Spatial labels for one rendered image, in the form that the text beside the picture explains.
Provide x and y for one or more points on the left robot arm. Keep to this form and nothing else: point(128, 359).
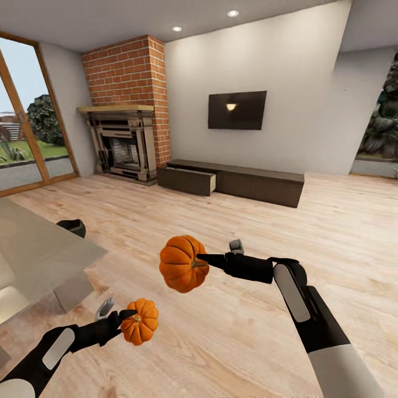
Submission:
point(30, 377)

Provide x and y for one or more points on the wall mounted tv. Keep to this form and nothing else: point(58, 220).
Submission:
point(236, 110)

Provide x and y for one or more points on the pumpkin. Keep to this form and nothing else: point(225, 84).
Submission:
point(140, 327)
point(181, 268)

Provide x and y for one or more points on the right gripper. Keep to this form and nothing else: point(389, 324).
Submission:
point(238, 266)

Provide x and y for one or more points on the cauldron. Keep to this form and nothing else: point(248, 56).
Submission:
point(76, 226)

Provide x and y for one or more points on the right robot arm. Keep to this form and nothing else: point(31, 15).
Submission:
point(340, 371)

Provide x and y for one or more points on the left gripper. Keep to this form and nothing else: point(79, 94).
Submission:
point(106, 329)

